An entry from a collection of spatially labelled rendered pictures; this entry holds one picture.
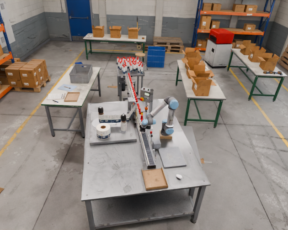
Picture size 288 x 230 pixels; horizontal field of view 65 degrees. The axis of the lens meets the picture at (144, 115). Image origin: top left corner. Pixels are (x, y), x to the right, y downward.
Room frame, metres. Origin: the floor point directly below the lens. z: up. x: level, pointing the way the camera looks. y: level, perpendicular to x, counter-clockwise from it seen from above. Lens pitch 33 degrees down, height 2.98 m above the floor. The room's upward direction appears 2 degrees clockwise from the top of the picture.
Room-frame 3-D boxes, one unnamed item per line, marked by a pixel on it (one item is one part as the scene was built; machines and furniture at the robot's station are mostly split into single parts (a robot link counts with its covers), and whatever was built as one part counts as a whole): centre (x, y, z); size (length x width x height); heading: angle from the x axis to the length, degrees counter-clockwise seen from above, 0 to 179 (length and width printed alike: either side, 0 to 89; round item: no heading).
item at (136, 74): (5.18, 0.39, 0.46); 0.73 x 0.62 x 0.93; 11
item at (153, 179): (1.87, -0.16, 0.85); 0.30 x 0.26 x 0.04; 11
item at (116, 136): (2.88, 0.50, 0.86); 0.80 x 0.67 x 0.05; 11
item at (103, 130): (2.61, 0.58, 0.95); 0.20 x 0.20 x 0.14
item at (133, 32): (8.47, 0.49, 0.97); 0.48 x 0.47 x 0.37; 2
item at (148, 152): (2.85, 0.04, 0.86); 1.65 x 0.08 x 0.04; 11
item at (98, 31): (8.44, 1.77, 0.97); 0.47 x 0.41 x 0.37; 176
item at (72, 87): (4.22, 1.62, 0.81); 0.32 x 0.24 x 0.01; 75
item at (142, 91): (2.97, -0.03, 1.38); 0.17 x 0.10 x 0.19; 66
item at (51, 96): (3.79, 1.72, 0.81); 0.38 x 0.36 x 0.02; 0
